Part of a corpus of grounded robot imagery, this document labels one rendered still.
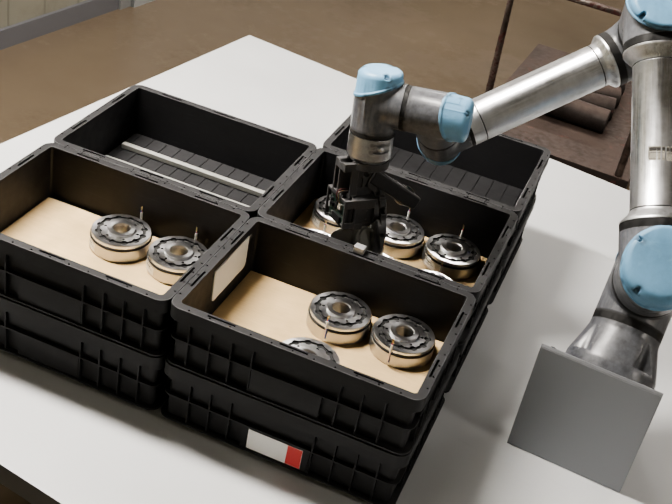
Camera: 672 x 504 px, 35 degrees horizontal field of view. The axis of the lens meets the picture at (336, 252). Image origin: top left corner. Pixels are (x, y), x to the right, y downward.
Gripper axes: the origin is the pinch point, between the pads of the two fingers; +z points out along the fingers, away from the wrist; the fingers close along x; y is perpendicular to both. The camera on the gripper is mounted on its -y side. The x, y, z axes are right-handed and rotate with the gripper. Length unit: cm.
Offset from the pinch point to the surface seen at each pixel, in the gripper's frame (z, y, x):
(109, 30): 51, -31, -296
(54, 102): 58, 5, -234
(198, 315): -5.8, 37.3, 19.5
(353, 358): 4.5, 11.8, 21.6
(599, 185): 10, -86, -40
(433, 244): -1.1, -14.7, -1.2
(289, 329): 3.5, 19.1, 12.7
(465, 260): -0.5, -18.2, 4.6
